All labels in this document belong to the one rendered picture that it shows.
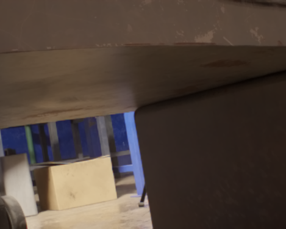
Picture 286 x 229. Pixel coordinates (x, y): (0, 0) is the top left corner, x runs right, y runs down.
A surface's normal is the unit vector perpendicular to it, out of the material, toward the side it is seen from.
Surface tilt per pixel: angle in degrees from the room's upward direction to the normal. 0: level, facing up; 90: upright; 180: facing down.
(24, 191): 90
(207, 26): 90
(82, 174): 90
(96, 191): 90
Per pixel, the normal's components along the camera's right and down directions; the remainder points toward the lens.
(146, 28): 0.61, -0.14
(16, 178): 0.42, -0.11
